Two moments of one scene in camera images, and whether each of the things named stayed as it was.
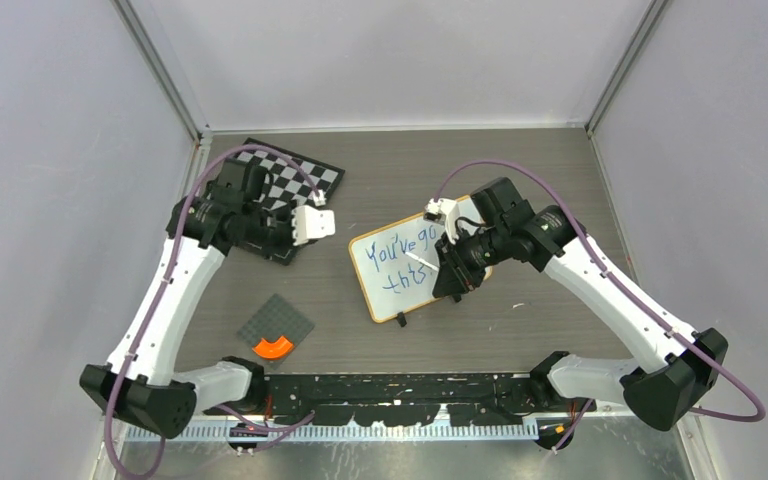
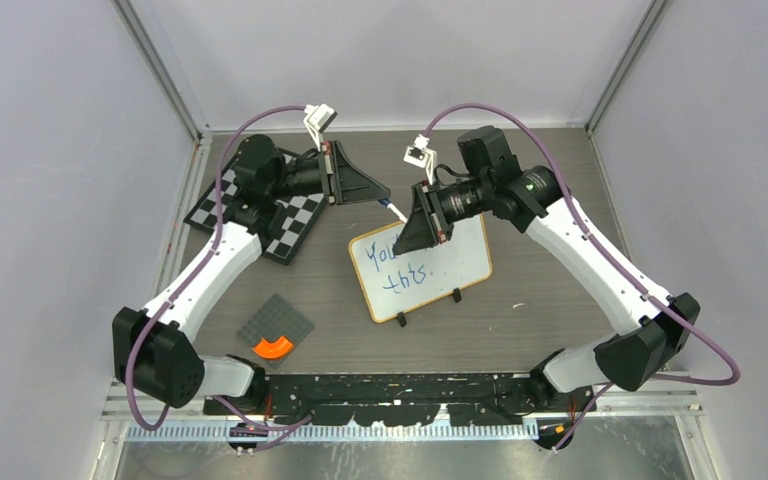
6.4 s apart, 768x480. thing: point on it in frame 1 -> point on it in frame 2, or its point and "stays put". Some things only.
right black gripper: (455, 275) -> (426, 222)
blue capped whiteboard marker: (426, 263) -> (386, 202)
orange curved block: (273, 350) stays put
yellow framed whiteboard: (392, 282) stays put
